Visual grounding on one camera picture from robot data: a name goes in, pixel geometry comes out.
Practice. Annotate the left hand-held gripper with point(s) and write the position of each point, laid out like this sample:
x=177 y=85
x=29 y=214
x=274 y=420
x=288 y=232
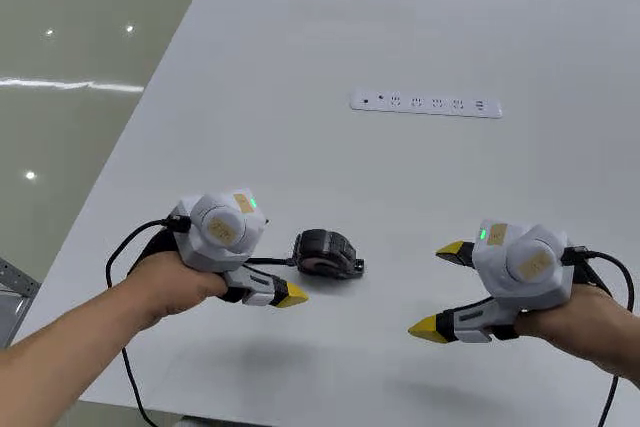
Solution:
x=220 y=237

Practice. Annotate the person's right hand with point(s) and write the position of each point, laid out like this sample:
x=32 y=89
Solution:
x=575 y=319

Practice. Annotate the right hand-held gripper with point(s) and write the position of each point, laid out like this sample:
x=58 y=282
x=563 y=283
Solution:
x=525 y=267

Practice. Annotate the person's right forearm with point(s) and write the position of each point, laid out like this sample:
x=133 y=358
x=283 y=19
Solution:
x=627 y=347

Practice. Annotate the white power strip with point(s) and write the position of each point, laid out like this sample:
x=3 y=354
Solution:
x=425 y=103

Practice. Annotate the person's left hand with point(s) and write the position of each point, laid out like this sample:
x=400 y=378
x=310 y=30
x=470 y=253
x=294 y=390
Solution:
x=175 y=279

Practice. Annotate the black tape measure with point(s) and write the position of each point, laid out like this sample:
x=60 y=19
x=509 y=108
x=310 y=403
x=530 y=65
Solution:
x=327 y=254

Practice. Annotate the grey metal shelf frame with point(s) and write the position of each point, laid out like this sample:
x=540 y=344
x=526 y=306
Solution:
x=15 y=292

